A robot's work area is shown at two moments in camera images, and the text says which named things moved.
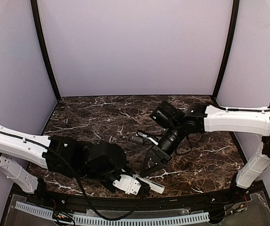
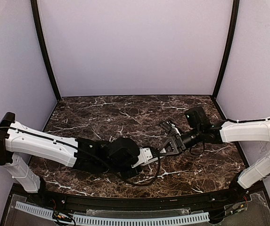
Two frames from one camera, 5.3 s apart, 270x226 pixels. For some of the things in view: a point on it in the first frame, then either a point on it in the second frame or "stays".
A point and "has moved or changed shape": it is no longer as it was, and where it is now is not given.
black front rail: [85, 204] stays
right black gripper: [159, 153] → [179, 142]
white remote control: [153, 185] has moved or changed shape
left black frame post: [36, 12] stays
